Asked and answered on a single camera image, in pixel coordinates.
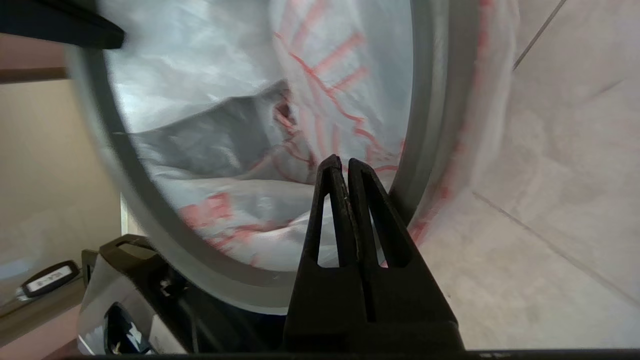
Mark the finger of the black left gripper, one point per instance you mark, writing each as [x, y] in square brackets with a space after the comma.
[65, 25]

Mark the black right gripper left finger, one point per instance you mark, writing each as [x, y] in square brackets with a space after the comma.
[325, 300]

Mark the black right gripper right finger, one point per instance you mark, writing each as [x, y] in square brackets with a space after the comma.
[410, 300]

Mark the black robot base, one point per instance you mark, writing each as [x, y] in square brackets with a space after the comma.
[150, 300]

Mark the grey metal baseboard strip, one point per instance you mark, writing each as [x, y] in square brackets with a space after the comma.
[30, 75]

